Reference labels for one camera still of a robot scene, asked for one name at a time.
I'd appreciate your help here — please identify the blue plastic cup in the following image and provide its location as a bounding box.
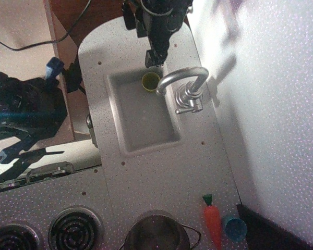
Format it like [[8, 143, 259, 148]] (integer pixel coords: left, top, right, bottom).
[[222, 215, 247, 242]]

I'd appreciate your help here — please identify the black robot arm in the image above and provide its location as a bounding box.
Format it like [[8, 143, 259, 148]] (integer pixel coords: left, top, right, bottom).
[[121, 0, 192, 68]]

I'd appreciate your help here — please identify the black stove burner right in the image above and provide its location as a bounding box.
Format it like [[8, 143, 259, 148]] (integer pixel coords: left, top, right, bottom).
[[47, 206, 105, 249]]

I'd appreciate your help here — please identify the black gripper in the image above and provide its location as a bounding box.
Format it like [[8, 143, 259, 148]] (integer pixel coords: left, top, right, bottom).
[[145, 23, 177, 68]]

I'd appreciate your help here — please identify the black stove burner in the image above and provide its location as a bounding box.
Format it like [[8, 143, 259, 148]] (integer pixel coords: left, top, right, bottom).
[[47, 206, 105, 249], [0, 223, 41, 249]]

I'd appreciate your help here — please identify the silver cabinet door handle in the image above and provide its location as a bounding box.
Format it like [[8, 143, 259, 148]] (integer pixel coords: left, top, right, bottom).
[[86, 114, 98, 148]]

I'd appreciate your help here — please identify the silver metal pot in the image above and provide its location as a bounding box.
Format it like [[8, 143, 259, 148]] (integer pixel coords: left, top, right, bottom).
[[119, 214, 202, 250]]

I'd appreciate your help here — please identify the yellow-green plastic cup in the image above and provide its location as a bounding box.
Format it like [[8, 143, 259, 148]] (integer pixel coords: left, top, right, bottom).
[[141, 72, 160, 92]]

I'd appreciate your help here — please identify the black cable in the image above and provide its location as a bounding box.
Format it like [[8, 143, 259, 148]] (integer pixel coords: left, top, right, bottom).
[[0, 0, 92, 51]]

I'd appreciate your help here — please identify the orange toy carrot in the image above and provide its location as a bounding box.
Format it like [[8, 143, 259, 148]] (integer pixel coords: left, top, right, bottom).
[[202, 194, 222, 250]]

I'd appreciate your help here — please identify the silver toy faucet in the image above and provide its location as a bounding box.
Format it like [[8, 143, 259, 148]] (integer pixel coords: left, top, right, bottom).
[[155, 67, 209, 115]]

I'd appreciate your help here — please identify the black stove burner left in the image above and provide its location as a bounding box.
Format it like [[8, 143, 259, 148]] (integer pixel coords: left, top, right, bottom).
[[0, 223, 41, 249]]

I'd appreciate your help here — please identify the grey toy sink basin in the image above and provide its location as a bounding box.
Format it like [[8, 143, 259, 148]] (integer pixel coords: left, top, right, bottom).
[[107, 67, 183, 157]]

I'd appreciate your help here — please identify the blue clamp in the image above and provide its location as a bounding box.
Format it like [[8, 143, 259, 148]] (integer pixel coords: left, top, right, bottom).
[[45, 57, 64, 89]]

